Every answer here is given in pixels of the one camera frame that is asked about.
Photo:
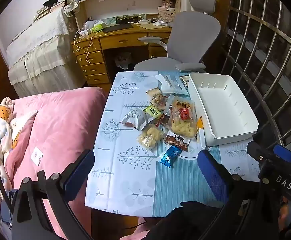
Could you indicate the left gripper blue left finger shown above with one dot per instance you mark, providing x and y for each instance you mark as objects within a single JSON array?
[{"x": 76, "y": 173}]

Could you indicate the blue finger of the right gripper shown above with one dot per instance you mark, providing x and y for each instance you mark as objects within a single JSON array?
[
  {"x": 255, "y": 151},
  {"x": 282, "y": 152}
]

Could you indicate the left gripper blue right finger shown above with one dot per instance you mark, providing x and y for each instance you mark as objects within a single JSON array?
[{"x": 215, "y": 174}]

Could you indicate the white plastic storage bin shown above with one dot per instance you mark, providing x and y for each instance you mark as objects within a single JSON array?
[{"x": 225, "y": 112}]

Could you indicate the brown red snack packet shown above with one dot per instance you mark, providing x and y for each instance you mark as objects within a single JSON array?
[{"x": 178, "y": 141}]

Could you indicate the blue foil snack packet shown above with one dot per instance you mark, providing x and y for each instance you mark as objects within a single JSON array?
[{"x": 168, "y": 156}]

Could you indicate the orange white snack stick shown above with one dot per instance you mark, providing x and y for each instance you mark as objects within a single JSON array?
[{"x": 201, "y": 134}]

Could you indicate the orange label clear snack bag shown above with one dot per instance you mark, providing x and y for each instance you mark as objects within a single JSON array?
[{"x": 182, "y": 116}]

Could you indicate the dark red small packet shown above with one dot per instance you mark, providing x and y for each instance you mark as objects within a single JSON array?
[{"x": 163, "y": 120}]

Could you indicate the clear bag yellow puffs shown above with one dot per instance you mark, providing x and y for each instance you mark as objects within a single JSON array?
[{"x": 150, "y": 136}]

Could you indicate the white silver snack pouch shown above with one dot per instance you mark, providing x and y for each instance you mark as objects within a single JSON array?
[{"x": 135, "y": 118}]

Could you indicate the green small snack packet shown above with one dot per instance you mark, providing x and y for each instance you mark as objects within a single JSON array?
[{"x": 152, "y": 112}]

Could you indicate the brown cracker packet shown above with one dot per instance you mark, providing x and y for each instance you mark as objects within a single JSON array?
[{"x": 157, "y": 99}]

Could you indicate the clear white large bag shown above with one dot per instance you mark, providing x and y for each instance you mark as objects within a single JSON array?
[{"x": 171, "y": 85}]

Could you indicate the red white small packet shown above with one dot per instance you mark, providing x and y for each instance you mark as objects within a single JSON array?
[{"x": 185, "y": 80}]

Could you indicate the blue white patterned tablecloth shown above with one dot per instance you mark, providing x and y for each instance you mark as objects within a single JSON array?
[{"x": 128, "y": 179}]

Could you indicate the pink quilt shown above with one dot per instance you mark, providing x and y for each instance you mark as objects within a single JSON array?
[{"x": 50, "y": 131}]

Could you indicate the cartoon print blanket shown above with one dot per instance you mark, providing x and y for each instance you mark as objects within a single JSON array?
[{"x": 6, "y": 138}]

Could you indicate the metal window railing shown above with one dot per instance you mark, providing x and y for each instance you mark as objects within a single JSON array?
[{"x": 258, "y": 57}]

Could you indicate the white lace covered furniture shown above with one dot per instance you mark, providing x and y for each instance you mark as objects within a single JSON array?
[{"x": 41, "y": 58}]

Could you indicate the grey office chair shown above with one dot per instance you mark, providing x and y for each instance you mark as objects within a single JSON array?
[{"x": 191, "y": 36}]

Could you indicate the wooden desk with drawers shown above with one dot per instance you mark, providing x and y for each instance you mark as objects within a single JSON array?
[{"x": 97, "y": 52}]

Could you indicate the black keyboard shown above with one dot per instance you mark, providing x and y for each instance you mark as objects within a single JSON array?
[{"x": 117, "y": 27}]

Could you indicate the green tissue pack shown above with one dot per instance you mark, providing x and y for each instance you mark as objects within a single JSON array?
[{"x": 99, "y": 26}]

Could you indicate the doll figure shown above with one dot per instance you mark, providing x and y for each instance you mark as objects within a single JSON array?
[{"x": 166, "y": 12}]

